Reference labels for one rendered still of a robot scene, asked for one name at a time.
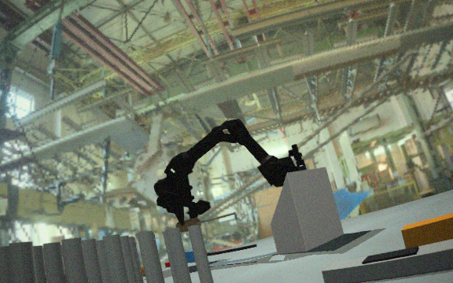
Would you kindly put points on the blue cube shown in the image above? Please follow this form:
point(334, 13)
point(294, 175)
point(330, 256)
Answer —
point(189, 256)

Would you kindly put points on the orange rectangular bar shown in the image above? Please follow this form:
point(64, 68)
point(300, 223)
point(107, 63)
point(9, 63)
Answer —
point(429, 231)

